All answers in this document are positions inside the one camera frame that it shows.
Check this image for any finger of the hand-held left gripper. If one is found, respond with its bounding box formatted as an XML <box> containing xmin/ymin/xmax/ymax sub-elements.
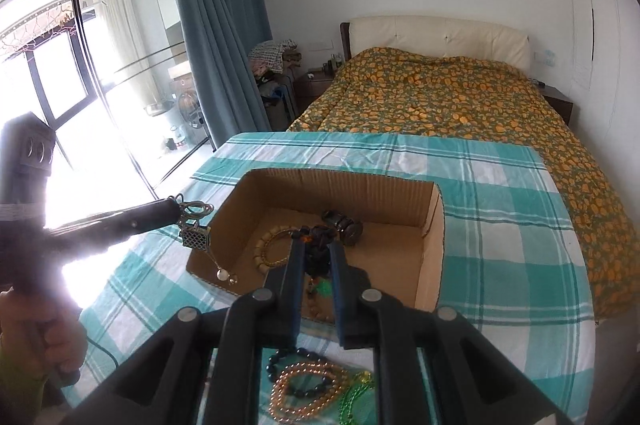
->
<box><xmin>56</xmin><ymin>205</ymin><xmax>182</xmax><ymax>265</ymax></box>
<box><xmin>52</xmin><ymin>196</ymin><xmax>181</xmax><ymax>240</ymax></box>

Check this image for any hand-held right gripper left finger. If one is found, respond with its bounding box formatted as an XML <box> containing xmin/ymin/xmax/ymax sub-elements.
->
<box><xmin>60</xmin><ymin>235</ymin><xmax>308</xmax><ymax>425</ymax></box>

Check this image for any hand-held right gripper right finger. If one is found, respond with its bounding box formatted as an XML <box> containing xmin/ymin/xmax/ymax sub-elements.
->
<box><xmin>327</xmin><ymin>247</ymin><xmax>576</xmax><ymax>425</ymax></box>

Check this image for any red multicoloured bead bracelet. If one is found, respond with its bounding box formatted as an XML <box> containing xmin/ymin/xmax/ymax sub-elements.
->
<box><xmin>295</xmin><ymin>225</ymin><xmax>333</xmax><ymax>279</ymax></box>

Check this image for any large light wooden bead bracelet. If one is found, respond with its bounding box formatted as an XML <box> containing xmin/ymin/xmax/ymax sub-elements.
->
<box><xmin>254</xmin><ymin>227</ymin><xmax>296</xmax><ymax>274</ymax></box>

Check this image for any cardboard box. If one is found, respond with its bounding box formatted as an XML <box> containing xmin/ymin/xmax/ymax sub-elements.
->
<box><xmin>186</xmin><ymin>168</ymin><xmax>447</xmax><ymax>323</ymax></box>

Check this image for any black wristwatch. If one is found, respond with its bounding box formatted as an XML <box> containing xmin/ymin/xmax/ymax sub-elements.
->
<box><xmin>320</xmin><ymin>209</ymin><xmax>367</xmax><ymax>247</ymax></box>

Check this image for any metal pendant necklace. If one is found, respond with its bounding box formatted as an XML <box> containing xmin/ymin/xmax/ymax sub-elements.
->
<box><xmin>172</xmin><ymin>200</ymin><xmax>238</xmax><ymax>288</ymax></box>

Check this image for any person's left forearm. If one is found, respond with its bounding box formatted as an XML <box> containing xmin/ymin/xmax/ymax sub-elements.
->
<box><xmin>0</xmin><ymin>350</ymin><xmax>48</xmax><ymax>425</ymax></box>

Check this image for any person's left hand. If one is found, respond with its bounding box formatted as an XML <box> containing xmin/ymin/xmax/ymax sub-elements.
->
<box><xmin>0</xmin><ymin>290</ymin><xmax>88</xmax><ymax>372</ymax></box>

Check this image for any long tan bead strand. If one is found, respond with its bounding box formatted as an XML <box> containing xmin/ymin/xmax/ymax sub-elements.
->
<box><xmin>267</xmin><ymin>359</ymin><xmax>351</xmax><ymax>423</ymax></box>

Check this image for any washing machine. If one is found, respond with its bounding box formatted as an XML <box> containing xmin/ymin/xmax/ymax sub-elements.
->
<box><xmin>167</xmin><ymin>62</ymin><xmax>212</xmax><ymax>147</ymax></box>

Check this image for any balcony drying rack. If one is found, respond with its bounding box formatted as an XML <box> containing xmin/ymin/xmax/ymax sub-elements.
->
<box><xmin>0</xmin><ymin>0</ymin><xmax>82</xmax><ymax>52</ymax></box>

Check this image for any sliding glass door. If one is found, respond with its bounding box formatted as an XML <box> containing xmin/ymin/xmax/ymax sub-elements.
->
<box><xmin>62</xmin><ymin>0</ymin><xmax>217</xmax><ymax>202</ymax></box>

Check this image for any teal plaid tablecloth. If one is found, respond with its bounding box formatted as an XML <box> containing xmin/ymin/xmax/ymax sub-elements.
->
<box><xmin>80</xmin><ymin>132</ymin><xmax>598</xmax><ymax>425</ymax></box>

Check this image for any dark wooden nightstand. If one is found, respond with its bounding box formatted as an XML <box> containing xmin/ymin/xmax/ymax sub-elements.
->
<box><xmin>530</xmin><ymin>80</ymin><xmax>575</xmax><ymax>126</ymax></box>
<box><xmin>292</xmin><ymin>68</ymin><xmax>341</xmax><ymax>118</ymax></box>

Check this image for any blue-grey curtain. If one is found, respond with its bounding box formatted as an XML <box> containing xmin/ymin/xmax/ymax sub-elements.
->
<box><xmin>160</xmin><ymin>0</ymin><xmax>273</xmax><ymax>151</ymax></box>

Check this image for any pile of clothes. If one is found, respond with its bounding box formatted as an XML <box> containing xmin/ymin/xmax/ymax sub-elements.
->
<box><xmin>247</xmin><ymin>39</ymin><xmax>303</xmax><ymax>76</ymax></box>

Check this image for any bed with orange floral cover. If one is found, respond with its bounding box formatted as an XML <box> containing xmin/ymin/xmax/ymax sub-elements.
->
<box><xmin>286</xmin><ymin>46</ymin><xmax>640</xmax><ymax>321</ymax></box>

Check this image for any cream padded headboard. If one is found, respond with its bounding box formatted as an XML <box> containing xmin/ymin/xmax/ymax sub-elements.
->
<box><xmin>340</xmin><ymin>15</ymin><xmax>531</xmax><ymax>73</ymax></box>

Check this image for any white built-in wardrobe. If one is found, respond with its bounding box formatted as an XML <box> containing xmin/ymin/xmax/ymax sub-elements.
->
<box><xmin>552</xmin><ymin>0</ymin><xmax>640</xmax><ymax>166</ymax></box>

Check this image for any dark bead bracelet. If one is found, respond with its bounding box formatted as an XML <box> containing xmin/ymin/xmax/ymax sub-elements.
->
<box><xmin>265</xmin><ymin>346</ymin><xmax>331</xmax><ymax>381</ymax></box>

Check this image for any green bead necklace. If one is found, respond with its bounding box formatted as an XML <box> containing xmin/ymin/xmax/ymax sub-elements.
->
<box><xmin>337</xmin><ymin>370</ymin><xmax>376</xmax><ymax>425</ymax></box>

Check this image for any thin black cable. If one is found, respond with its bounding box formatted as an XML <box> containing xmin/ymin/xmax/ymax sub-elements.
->
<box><xmin>82</xmin><ymin>327</ymin><xmax>121</xmax><ymax>368</ymax></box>

